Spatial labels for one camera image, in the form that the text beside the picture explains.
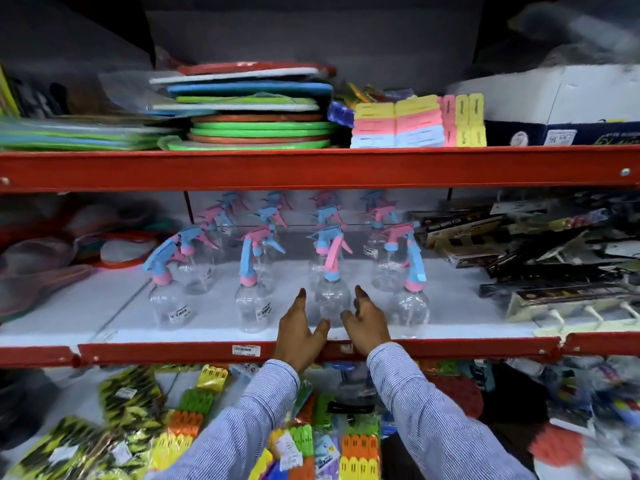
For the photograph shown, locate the person's left forearm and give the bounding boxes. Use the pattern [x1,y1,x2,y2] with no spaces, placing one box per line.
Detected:
[145,359,301,480]

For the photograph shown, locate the person's right hand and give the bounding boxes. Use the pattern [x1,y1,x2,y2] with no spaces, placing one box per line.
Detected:
[341,286,393,356]

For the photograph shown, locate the red metal shelf beam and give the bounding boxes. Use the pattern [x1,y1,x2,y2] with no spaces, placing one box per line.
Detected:
[0,144,640,194]
[0,332,640,369]

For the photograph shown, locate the white cardboard box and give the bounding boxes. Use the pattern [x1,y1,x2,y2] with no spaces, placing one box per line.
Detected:
[446,64,640,146]

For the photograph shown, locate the stack of green wrapped mats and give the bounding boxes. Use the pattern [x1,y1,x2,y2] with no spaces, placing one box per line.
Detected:
[0,114,177,153]

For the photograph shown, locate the stack of pastel peg packs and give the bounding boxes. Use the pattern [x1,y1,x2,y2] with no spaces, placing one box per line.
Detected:
[349,93,488,149]

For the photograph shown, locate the blue plastic packet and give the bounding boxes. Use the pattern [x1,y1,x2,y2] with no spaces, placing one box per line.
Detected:
[327,101,357,129]

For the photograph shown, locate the pile of colourful clothes pegs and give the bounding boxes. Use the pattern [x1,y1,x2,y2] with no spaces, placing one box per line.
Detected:
[150,364,386,480]

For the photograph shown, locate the white wall hook rack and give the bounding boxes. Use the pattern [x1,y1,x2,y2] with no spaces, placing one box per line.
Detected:
[506,294,640,339]

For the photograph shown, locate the large clear-wrapped bundle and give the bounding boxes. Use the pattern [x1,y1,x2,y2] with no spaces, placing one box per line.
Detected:
[507,0,640,66]

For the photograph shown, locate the pile of yellow black packets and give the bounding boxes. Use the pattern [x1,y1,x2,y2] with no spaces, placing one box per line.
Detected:
[15,366,171,480]

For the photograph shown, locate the pile of black hook packages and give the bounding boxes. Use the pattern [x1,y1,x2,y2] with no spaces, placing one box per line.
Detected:
[407,192,640,325]

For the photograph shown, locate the pile of plastic-wrapped colourful goods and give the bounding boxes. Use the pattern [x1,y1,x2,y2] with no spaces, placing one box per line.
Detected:
[0,195,173,323]

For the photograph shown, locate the pink-blue trigger spray bottle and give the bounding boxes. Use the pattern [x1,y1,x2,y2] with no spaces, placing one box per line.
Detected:
[309,226,354,328]

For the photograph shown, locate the red perforated round mat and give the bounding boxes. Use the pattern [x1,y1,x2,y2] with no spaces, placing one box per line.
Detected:
[529,424,587,468]
[424,374,485,421]

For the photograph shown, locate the stack of colourful round mats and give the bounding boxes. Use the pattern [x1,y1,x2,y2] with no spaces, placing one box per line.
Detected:
[149,61,342,151]

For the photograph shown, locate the rows of clear spray bottles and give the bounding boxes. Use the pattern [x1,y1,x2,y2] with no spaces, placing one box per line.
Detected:
[143,191,432,339]

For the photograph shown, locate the person's left hand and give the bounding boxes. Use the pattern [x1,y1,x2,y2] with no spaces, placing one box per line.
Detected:
[272,288,332,374]

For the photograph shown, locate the person's right forearm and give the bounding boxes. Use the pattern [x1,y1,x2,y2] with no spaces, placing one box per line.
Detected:
[367,342,537,480]

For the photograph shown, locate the pile of clear-wrapped small goods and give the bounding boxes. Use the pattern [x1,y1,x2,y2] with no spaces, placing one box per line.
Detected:
[500,356,640,480]

